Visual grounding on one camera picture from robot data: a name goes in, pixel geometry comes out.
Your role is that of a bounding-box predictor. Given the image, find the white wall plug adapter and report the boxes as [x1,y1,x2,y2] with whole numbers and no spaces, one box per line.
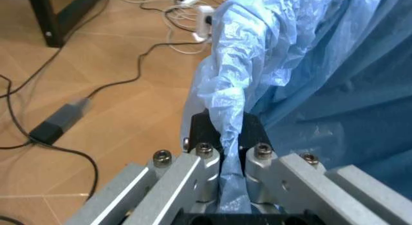
[192,5,216,43]

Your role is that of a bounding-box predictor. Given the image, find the white cable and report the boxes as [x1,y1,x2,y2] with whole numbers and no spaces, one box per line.
[122,0,233,55]

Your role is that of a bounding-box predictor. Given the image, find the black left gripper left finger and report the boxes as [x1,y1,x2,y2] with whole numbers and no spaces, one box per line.
[64,108,226,225]

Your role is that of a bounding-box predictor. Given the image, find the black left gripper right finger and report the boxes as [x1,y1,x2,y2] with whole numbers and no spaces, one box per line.
[237,111,412,225]

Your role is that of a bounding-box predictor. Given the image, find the blue plastic trash bag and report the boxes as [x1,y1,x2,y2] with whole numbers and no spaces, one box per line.
[178,0,412,214]

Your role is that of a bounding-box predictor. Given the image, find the black power cable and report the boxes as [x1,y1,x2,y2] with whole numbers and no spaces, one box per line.
[0,24,213,196]

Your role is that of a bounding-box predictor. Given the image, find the black power adapter brick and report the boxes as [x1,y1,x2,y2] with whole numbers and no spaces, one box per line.
[29,97,94,145]

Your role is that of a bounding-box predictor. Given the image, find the dark table leg frame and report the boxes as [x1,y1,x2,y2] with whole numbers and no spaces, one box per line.
[27,0,107,47]

